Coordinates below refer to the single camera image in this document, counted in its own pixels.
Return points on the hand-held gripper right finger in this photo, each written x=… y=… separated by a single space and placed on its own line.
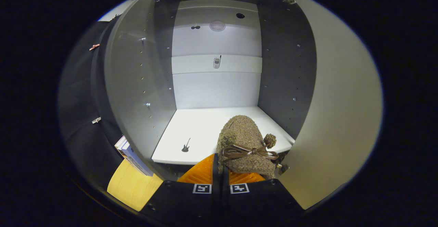
x=263 y=201

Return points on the beige shoe cabinet door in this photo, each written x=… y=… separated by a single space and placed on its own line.
x=342 y=100

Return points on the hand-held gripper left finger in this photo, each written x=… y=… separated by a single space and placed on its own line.
x=181 y=203

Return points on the pink cloth clip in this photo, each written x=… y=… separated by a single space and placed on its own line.
x=94 y=47

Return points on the white book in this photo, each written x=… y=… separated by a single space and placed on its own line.
x=119 y=142

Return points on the silver cloth clip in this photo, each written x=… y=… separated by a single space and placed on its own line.
x=96 y=120

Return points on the black backdrop cloth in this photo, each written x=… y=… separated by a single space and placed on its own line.
x=78 y=117

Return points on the brown fuzzy shoe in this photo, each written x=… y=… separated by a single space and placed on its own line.
x=243 y=134

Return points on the blue book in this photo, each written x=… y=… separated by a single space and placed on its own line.
x=135 y=158

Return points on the grey shoe cabinet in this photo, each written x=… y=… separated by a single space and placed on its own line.
x=205 y=90

